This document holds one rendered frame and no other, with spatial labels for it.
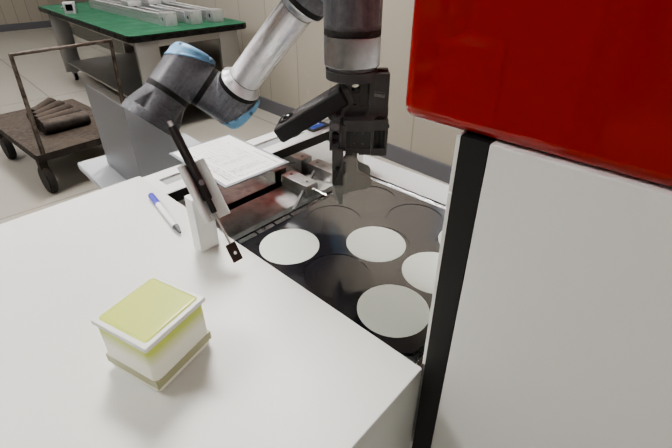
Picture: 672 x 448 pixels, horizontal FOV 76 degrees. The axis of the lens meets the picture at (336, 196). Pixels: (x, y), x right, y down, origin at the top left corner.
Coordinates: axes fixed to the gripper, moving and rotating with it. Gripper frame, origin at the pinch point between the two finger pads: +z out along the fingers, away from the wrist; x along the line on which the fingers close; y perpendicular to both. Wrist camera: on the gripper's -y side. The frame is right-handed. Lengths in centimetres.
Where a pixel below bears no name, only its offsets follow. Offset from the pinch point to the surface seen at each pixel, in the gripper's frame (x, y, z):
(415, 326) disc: -18.1, 10.8, 9.5
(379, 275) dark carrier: -7.9, 6.8, 9.4
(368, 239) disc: 1.3, 5.6, 9.3
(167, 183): 10.8, -31.5, 3.8
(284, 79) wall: 312, -49, 63
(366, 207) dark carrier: 12.1, 5.8, 9.4
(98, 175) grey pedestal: 40, -63, 17
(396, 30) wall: 227, 35, 9
